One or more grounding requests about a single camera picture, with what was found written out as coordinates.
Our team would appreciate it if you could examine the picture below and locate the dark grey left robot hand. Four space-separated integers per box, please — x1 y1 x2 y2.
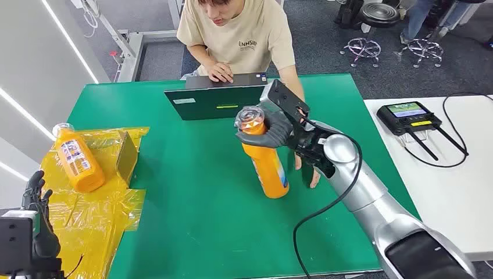
21 170 62 259

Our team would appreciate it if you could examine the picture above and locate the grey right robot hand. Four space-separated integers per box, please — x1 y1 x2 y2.
234 108 295 149

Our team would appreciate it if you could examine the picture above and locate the orange juice bottle blue label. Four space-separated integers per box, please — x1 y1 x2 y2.
235 106 290 200

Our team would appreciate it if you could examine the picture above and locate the orange juice bottle white label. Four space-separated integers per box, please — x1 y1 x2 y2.
52 122 105 194

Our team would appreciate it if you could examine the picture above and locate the yellow plastic sheet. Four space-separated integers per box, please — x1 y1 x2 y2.
40 127 150 279

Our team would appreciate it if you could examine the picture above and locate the dark laptop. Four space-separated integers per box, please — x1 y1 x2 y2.
164 73 269 121

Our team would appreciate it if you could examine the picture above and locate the person's right hand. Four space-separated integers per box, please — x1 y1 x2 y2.
205 61 235 84

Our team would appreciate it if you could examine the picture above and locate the green table mat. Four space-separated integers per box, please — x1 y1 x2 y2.
67 74 421 279

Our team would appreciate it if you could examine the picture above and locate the brown cardboard box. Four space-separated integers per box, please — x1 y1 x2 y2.
115 131 140 187

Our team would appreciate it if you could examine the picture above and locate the black remote controller with screen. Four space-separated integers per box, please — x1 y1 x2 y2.
376 101 470 162

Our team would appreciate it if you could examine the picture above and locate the black round stool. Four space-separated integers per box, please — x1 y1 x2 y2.
340 3 401 69

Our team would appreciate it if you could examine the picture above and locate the chrome chair base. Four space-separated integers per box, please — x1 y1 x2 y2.
399 37 445 69

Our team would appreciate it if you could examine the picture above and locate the person with blue trousers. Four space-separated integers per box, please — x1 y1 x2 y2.
399 0 475 45

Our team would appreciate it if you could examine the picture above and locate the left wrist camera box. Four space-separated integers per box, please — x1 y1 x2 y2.
0 209 41 271

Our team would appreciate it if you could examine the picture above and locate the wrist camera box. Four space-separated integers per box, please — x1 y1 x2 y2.
0 209 41 271
260 78 311 121

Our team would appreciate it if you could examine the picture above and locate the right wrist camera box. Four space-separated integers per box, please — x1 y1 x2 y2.
260 78 311 121

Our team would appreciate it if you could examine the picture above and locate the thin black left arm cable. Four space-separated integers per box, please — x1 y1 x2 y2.
63 254 84 279

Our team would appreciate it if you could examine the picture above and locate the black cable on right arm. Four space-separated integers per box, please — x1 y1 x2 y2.
292 117 363 279

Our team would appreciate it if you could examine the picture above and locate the grey metal frame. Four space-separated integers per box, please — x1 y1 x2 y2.
83 0 185 84

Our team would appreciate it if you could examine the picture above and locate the black cable on white table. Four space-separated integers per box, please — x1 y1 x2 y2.
403 93 493 169

